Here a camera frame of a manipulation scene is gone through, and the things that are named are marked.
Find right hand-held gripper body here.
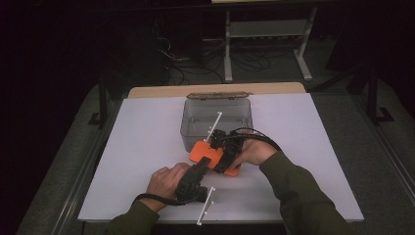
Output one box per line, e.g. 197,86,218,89
204,111,246,158

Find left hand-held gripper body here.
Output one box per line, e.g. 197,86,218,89
175,164,216,227

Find orange phone case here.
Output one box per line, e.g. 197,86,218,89
188,139,242,178

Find transparent grey plastic box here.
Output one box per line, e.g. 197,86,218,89
179,91,255,154

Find person's right hand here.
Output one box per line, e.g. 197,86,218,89
227,138,279,170

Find person's left hand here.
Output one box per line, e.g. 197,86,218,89
139,162,193,213

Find black metal stand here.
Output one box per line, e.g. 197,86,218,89
367,64,395,125
87,73,110,129

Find white metal rack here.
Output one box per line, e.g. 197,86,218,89
223,6,318,83

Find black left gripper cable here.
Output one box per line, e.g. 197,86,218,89
134,192,199,208

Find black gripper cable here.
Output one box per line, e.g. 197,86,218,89
134,192,199,208
224,126,282,153

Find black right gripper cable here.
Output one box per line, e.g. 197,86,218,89
224,126,282,153

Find tangle of floor cables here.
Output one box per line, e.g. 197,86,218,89
156,34,272,86

